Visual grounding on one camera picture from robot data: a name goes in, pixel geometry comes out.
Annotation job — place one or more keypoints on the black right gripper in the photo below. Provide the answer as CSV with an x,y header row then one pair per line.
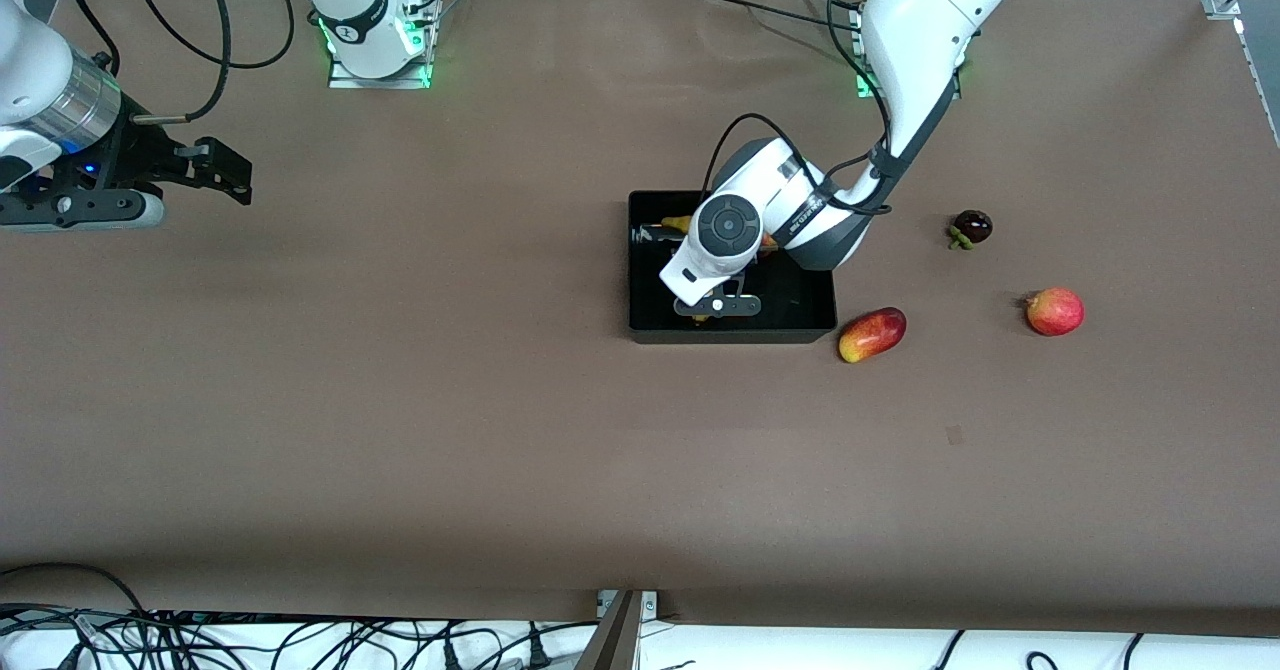
x,y
137,154

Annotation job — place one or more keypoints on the yellow banana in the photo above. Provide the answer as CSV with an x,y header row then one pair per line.
x,y
676,223

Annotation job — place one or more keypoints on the black plastic box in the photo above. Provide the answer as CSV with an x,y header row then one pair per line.
x,y
790,300

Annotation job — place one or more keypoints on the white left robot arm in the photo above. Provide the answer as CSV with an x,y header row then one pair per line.
x,y
920,30

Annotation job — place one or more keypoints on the red apple far right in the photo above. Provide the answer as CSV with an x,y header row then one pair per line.
x,y
1056,312

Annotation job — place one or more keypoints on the brown table cover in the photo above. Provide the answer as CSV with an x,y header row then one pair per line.
x,y
640,500

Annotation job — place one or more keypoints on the grey metal pole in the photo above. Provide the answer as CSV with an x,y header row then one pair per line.
x,y
612,640

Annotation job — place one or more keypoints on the red yellow mango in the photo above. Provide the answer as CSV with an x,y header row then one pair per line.
x,y
872,335

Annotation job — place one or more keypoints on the dark purple mangosteen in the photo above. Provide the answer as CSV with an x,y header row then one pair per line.
x,y
973,226

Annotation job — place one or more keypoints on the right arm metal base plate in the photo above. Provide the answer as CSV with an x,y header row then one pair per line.
x,y
345,82

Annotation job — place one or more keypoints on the silver table bracket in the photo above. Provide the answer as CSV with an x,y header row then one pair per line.
x,y
650,605

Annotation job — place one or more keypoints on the aluminium corner rail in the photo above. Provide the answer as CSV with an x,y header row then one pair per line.
x,y
1225,0

